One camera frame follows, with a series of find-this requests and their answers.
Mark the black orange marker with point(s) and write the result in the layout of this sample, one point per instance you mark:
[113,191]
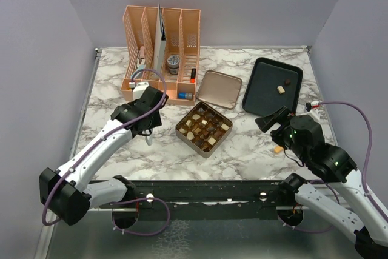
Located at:
[193,76]

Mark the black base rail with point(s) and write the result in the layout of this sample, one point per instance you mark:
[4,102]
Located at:
[207,200]

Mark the blue grey small bottle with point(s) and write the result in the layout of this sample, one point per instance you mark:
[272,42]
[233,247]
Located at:
[184,95]

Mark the black plastic tray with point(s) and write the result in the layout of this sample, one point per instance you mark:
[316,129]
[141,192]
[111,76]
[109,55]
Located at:
[261,97]

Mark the small round patterned jar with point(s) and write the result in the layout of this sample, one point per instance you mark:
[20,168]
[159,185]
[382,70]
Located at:
[173,64]

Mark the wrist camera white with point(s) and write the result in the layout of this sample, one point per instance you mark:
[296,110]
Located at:
[311,109]
[137,89]

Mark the white upright booklet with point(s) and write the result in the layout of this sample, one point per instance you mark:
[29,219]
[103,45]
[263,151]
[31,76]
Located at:
[160,42]

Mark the gold chocolate tin box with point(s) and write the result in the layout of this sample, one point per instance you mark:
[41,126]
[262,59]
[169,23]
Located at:
[203,129]

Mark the tan stick on table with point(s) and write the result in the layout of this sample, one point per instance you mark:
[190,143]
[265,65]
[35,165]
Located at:
[278,150]

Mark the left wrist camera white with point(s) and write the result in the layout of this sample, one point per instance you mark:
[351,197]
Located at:
[137,89]

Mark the pink stapler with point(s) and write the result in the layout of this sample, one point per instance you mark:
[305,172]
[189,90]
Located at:
[141,57]

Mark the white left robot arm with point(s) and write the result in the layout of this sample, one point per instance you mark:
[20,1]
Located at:
[68,191]

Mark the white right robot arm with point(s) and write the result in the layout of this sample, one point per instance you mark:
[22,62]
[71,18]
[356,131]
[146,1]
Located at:
[365,223]

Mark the peach plastic desk organizer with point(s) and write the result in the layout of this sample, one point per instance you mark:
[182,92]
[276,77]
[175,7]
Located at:
[182,27]

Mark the rose gold tin lid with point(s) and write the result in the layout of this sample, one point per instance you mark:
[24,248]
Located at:
[219,89]

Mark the cream square chocolate piece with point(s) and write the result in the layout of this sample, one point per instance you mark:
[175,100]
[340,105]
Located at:
[281,89]

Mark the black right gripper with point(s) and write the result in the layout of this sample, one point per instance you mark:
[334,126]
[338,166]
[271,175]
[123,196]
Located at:
[281,115]

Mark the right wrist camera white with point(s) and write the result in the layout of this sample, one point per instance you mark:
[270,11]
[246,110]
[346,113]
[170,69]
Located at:
[311,109]

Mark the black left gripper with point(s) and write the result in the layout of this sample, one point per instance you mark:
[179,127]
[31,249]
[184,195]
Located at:
[157,120]

